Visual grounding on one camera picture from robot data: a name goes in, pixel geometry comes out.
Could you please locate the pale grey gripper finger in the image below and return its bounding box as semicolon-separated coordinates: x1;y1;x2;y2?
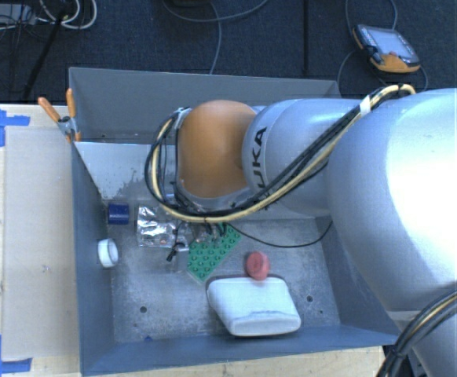
168;245;191;274

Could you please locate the green studded flat plate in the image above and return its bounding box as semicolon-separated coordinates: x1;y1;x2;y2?
185;222;243;284

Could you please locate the silver foil packet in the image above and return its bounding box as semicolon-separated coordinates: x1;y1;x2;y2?
135;205;179;249

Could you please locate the grey metal bin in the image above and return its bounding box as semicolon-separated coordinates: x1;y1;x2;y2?
68;67;403;377

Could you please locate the red round toy food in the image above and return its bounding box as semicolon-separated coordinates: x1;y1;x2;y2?
244;251;271;282

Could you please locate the blue cylinder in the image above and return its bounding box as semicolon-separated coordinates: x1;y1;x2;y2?
107;202;131;226

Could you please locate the white rectangular box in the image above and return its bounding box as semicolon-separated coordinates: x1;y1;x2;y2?
206;276;302;338

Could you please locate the pale cardboard board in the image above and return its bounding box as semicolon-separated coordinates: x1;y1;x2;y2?
0;126;82;364

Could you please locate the white ring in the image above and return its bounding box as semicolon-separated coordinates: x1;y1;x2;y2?
97;237;120;269

